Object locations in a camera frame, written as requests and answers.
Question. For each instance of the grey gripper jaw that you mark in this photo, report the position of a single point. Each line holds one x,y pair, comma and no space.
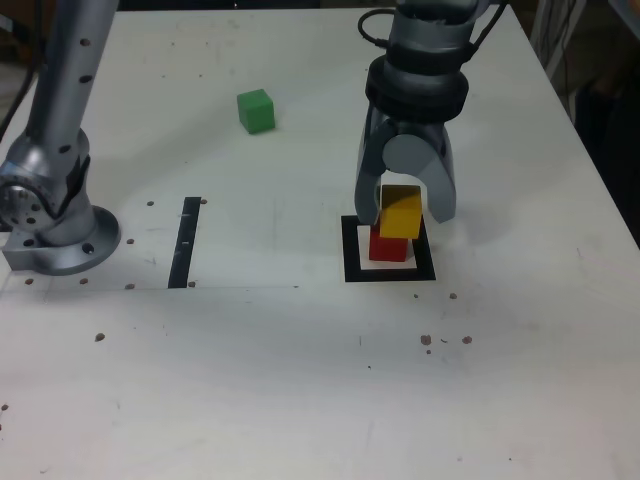
440,185
369,175

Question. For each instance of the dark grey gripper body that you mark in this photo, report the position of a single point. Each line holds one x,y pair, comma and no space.
420,127

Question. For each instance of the yellow cube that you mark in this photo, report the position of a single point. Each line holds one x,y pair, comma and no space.
400,217

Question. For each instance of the red cube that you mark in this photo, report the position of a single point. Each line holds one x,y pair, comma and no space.
387,249

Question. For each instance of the green cube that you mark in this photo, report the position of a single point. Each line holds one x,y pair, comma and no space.
256,112

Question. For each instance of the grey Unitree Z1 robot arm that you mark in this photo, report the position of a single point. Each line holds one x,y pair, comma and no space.
50,150

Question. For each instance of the black tape square outline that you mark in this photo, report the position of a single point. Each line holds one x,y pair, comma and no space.
350,250

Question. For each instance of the black tape strip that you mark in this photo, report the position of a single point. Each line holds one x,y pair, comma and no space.
182,240

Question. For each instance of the white metal frame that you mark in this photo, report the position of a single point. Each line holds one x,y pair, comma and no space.
547,35

